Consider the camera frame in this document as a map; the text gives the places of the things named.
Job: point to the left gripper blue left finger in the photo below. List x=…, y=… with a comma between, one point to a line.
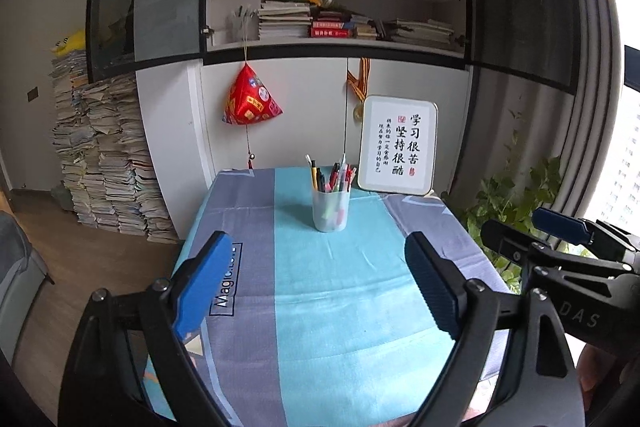
x=196, y=282

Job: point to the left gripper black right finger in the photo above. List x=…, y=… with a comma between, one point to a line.
x=440, y=282

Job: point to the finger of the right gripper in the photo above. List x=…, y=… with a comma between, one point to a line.
x=560, y=224

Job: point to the red clicker pen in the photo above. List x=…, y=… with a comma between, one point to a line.
x=349, y=176

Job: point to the orange black pen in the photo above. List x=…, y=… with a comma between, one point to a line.
x=315, y=181

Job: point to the white slim pen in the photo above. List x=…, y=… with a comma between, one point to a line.
x=310, y=164

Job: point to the green whale shaped highlighter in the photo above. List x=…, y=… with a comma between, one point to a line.
x=329, y=213

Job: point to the clear gel pen white grip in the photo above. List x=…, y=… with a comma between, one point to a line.
x=341, y=173

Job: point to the person's right hand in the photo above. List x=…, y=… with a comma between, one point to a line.
x=593, y=365

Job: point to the green potted plant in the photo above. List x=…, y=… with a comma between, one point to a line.
x=508, y=169

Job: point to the blue grey patterned tablecloth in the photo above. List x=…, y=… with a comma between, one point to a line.
x=321, y=329

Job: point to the tall stack of books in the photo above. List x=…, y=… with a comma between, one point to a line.
x=105, y=159

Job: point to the translucent white pen cup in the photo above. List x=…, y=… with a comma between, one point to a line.
x=319, y=202

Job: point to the framed calligraphy sign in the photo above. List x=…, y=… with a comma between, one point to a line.
x=398, y=145

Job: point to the red hanging fabric ornament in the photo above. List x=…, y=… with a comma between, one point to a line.
x=248, y=100

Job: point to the grey sofa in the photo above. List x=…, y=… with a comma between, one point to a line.
x=22, y=273

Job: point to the gold medal with striped ribbon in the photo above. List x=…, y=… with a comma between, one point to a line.
x=360, y=85

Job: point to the yellow plush toy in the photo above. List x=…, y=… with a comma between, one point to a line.
x=69, y=44

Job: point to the red books on shelf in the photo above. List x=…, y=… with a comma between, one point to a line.
x=327, y=29

